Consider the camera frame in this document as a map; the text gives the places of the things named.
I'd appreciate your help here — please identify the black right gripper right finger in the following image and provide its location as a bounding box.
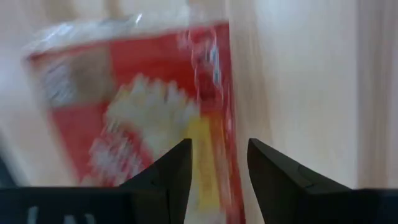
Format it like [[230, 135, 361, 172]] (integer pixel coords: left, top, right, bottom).
[[248, 138, 352, 224]]

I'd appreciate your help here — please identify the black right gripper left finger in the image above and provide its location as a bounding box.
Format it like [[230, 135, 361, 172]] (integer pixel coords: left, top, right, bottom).
[[119, 138, 193, 224]]

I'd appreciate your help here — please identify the red popcorn bag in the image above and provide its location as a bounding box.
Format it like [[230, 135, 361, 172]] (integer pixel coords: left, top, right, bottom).
[[23, 14, 246, 224]]

